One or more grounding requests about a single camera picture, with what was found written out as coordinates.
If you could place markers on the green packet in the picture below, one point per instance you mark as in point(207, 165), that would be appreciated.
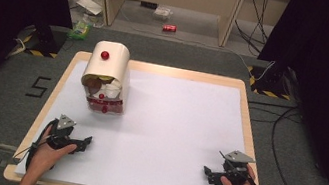
point(79, 30)

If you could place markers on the red drink can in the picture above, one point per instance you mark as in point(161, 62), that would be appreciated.
point(169, 28)

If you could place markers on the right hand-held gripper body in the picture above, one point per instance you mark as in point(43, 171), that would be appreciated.
point(235, 172)

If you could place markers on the yellow item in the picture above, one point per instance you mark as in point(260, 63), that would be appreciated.
point(104, 78)

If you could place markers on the white table mat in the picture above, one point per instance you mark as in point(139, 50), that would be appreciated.
point(173, 131)

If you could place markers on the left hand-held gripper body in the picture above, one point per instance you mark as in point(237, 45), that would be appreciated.
point(63, 131)

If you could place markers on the white plastic bags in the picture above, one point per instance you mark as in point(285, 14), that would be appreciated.
point(87, 5)

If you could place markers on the brown rounded item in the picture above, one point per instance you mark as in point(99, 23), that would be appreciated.
point(92, 85)

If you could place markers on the black stand base hazard tape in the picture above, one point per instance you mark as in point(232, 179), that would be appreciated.
point(44, 40)
point(269, 81)

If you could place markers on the cream box with red knob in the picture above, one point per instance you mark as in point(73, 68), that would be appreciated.
point(106, 62)

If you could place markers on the small black box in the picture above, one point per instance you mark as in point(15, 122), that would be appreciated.
point(149, 4)

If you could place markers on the white cup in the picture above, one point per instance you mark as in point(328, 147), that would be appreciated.
point(112, 90)

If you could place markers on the person's left hand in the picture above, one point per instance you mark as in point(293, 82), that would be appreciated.
point(45, 157)

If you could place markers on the clear plastic container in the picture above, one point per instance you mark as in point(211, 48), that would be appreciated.
point(162, 13)

